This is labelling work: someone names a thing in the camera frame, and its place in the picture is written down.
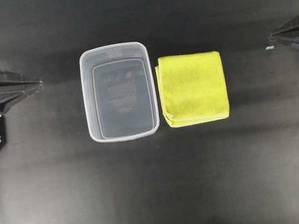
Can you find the folded yellow towel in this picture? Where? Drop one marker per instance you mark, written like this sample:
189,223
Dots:
192,88

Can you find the clear plastic container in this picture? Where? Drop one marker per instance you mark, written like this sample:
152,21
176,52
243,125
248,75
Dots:
119,92

